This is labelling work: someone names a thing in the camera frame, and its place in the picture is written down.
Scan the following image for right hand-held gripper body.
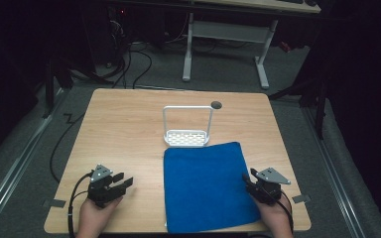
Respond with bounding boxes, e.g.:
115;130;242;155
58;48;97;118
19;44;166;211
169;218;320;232
248;167;292;206

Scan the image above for white-legged desk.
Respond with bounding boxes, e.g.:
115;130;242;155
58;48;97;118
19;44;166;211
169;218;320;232
182;0;321;90

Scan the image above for bundle of black floor cables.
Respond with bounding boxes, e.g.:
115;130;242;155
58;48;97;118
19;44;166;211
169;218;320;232
68;9;154;89

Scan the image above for black metal stand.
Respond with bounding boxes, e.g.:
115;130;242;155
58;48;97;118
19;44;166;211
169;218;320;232
268;65;328;140
41;59;75;119

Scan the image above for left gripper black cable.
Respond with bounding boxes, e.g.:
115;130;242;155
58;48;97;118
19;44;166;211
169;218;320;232
66;172;94;238

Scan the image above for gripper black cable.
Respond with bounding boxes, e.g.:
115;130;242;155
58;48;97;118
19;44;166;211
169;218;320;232
271;189;295;232
66;172;94;238

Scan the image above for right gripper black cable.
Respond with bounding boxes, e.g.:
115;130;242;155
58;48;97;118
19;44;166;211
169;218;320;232
271;189;295;232

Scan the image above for white towel rack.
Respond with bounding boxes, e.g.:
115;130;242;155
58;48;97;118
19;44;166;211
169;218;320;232
162;105;214;148

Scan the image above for black floor cable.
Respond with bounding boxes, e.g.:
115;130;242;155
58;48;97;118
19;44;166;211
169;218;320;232
49;113;86;184

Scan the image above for grey tape patch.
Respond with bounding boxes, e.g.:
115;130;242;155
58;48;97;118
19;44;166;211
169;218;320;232
292;193;312;204
42;198;67;209

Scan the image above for blue towel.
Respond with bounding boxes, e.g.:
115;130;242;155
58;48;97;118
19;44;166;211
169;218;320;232
163;141;262;234

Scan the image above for metal floor rail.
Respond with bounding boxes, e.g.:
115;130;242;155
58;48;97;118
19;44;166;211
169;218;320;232
302;105;366;238
0;88;67;232

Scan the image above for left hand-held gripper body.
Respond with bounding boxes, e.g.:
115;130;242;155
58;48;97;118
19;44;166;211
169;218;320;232
86;164;127;209

